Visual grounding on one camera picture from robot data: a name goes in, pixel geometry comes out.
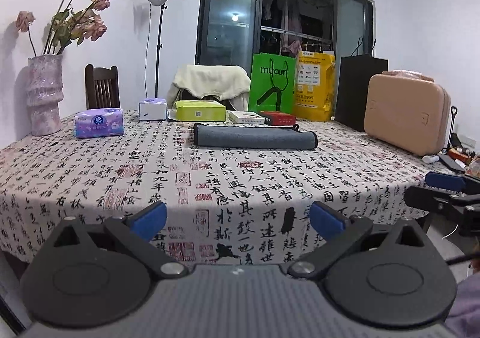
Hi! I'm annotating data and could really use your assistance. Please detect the purple and grey towel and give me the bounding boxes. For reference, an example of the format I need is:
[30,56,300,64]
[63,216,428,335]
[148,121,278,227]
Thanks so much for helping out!
[193,123,318,150]

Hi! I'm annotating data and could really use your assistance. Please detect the beige hard case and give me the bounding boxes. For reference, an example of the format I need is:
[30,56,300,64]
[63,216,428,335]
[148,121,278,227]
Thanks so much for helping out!
[364,71,451,156]

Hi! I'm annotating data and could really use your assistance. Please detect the calligraphy print tablecloth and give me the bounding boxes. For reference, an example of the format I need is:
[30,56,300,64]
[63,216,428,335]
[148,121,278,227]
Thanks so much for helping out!
[1,111,443,264]

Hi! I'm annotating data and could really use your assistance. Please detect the black paper bag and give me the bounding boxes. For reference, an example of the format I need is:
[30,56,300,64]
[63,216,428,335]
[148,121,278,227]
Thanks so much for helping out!
[334,36,388,132]

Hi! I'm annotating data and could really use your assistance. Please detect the yellow paper bag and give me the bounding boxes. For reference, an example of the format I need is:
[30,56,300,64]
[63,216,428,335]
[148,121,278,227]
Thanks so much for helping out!
[293,51,335,122]

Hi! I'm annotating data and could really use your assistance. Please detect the white purple tissue pack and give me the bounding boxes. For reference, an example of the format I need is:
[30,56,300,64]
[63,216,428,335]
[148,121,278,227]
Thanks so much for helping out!
[138,98,168,121]

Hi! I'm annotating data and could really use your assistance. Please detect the dark wooden chair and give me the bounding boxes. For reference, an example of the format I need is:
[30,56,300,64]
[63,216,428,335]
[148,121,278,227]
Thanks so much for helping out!
[85,64,120,109]

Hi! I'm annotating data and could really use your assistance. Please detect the pink textured vase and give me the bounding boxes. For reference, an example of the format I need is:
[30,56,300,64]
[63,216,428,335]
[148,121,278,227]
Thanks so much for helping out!
[26,54,64,136]

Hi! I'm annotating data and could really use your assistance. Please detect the red flat box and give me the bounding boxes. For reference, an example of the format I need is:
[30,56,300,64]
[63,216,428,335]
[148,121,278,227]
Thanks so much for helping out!
[259,111,296,126]

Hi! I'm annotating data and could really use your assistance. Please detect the lime green box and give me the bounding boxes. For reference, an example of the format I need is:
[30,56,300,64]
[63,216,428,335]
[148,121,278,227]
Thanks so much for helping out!
[168,100,227,122]

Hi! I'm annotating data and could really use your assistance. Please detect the chair under cream cloth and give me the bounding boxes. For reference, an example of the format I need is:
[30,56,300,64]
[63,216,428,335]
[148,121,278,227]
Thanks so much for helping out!
[179,89,235,111]

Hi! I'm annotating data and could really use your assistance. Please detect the green mucun paper bag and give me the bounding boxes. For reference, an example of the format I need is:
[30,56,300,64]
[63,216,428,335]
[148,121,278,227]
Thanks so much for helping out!
[248,53,296,114]

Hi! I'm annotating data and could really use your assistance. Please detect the white flat box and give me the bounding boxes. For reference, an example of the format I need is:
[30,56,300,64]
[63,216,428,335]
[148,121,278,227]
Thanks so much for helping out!
[227,111,264,125]

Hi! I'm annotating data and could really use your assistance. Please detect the cream cloth on chair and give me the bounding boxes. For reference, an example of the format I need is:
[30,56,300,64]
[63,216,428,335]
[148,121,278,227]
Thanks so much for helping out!
[167,64,251,111]

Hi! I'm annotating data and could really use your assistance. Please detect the dried pink flowers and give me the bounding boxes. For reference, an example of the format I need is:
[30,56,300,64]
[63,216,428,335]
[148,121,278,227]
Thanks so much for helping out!
[32,0,112,57]

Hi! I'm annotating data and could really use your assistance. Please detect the dark framed window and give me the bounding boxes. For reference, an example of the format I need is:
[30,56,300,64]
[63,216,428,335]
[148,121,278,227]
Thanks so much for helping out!
[195,0,376,70]

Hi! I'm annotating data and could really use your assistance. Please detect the black light stand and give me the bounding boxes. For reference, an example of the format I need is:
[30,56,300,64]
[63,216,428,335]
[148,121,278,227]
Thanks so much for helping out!
[143,0,168,98]

